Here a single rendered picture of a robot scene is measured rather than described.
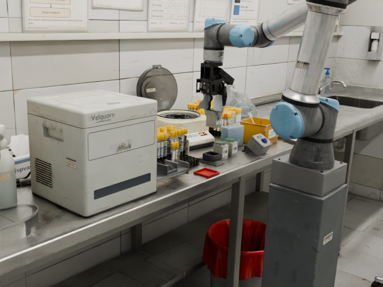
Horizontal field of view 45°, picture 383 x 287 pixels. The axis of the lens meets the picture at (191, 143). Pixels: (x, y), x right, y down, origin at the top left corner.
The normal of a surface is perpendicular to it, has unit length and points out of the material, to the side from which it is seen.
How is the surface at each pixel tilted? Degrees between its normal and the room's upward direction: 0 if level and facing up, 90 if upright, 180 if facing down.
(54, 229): 0
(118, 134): 90
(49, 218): 0
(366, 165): 90
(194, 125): 90
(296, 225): 90
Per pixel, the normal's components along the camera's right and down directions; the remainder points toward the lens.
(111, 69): 0.76, 0.19
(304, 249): -0.65, 0.18
